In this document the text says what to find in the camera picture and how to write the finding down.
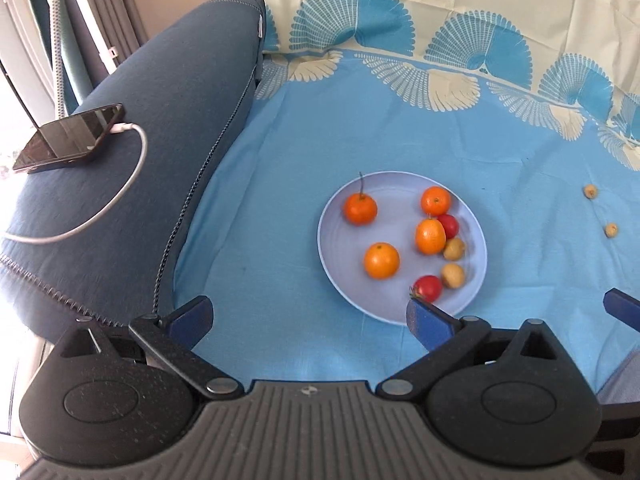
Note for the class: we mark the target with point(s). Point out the red cherry tomato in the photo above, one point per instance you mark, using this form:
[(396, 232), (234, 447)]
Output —
[(450, 225), (427, 288)]

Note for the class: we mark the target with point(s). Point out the grey curtain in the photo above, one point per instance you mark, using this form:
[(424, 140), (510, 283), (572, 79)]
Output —
[(97, 36)]

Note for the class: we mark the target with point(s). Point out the light blue plate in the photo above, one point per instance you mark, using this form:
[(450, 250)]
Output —
[(342, 246)]

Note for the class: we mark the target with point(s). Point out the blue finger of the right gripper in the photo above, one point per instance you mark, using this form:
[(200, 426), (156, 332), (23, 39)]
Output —
[(623, 307)]

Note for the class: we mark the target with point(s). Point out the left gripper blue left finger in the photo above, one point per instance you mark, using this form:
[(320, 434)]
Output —
[(169, 342)]

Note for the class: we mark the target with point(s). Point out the tan longan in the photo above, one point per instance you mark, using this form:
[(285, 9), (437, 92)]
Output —
[(454, 249), (453, 276), (611, 230), (590, 191)]

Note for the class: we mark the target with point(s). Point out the black smartphone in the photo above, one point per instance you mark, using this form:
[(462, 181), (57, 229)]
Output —
[(68, 141)]

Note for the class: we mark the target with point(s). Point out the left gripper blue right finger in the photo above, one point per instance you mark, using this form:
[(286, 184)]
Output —
[(451, 344)]

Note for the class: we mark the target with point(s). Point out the blue sofa armrest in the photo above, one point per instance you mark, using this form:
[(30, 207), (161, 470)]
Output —
[(102, 239)]

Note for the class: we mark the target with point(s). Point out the blue patterned sofa cover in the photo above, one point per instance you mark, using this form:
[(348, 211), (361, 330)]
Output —
[(515, 105)]

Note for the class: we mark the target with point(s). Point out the orange kumquat with stem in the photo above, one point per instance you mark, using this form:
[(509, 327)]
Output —
[(360, 208)]

